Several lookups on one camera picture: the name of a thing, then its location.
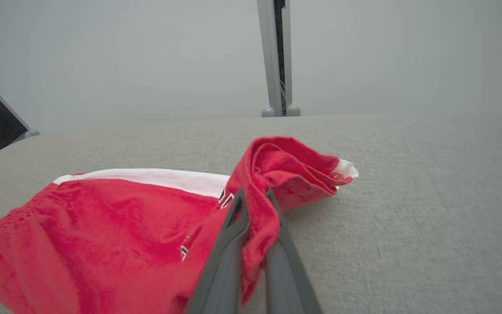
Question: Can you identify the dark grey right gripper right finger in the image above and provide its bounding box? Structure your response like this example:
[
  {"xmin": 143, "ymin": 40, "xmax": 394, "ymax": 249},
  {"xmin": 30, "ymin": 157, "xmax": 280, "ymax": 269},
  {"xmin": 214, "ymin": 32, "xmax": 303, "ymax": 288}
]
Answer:
[{"xmin": 265, "ymin": 190, "xmax": 322, "ymax": 314}]

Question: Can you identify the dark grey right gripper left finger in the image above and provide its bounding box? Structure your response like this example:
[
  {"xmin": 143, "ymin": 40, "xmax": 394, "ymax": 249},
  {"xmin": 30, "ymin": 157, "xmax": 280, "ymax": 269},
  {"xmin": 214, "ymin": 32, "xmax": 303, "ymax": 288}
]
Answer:
[{"xmin": 186, "ymin": 189, "xmax": 251, "ymax": 314}]

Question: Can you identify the red basketball jersey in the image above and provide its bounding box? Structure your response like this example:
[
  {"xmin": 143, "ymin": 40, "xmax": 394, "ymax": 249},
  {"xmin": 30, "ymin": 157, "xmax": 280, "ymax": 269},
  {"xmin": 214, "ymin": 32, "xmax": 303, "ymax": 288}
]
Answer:
[{"xmin": 0, "ymin": 136, "xmax": 360, "ymax": 314}]

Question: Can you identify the grey fabric sofa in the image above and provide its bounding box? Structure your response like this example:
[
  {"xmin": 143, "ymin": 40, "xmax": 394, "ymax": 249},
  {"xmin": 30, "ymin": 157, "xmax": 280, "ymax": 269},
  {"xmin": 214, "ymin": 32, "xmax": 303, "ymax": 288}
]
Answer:
[{"xmin": 0, "ymin": 113, "xmax": 502, "ymax": 314}]

